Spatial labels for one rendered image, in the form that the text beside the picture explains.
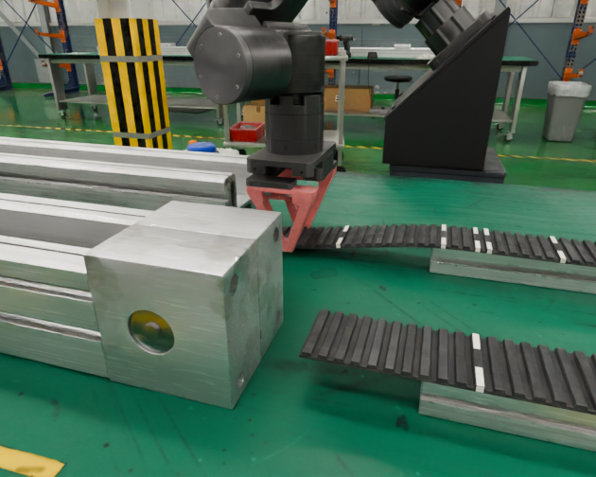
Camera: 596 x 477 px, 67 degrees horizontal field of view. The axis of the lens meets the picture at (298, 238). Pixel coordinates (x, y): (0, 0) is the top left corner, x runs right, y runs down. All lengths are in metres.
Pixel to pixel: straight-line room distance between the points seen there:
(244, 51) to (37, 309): 0.23
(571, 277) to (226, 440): 0.34
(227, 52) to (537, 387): 0.30
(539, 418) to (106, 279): 0.26
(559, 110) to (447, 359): 5.10
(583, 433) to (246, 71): 0.31
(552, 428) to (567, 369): 0.03
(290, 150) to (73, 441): 0.29
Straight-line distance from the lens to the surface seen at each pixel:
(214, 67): 0.38
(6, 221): 0.45
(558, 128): 5.40
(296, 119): 0.43
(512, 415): 0.31
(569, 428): 0.31
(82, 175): 0.54
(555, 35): 8.10
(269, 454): 0.28
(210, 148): 0.64
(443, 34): 0.88
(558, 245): 0.48
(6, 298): 0.36
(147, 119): 3.64
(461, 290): 0.44
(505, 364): 0.31
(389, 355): 0.29
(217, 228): 0.30
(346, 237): 0.47
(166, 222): 0.32
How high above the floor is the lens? 0.99
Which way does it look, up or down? 24 degrees down
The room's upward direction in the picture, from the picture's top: straight up
